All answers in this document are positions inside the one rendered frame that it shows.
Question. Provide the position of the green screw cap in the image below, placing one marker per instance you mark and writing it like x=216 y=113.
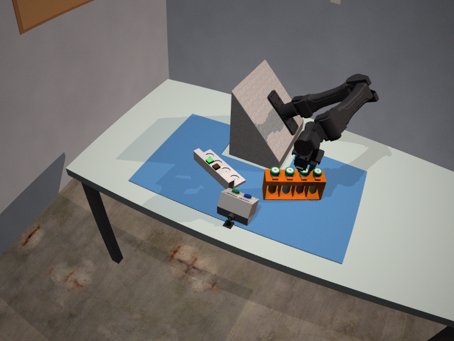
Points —
x=317 y=172
x=275 y=171
x=289 y=171
x=304 y=173

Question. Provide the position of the white cap tray with round nests and two lamps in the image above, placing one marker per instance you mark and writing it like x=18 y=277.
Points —
x=218 y=169

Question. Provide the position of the blue bench mat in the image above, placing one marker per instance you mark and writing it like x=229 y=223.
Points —
x=320 y=227

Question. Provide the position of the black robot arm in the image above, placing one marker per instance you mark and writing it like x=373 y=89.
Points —
x=352 y=94

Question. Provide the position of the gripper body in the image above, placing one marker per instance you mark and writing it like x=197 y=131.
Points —
x=318 y=159

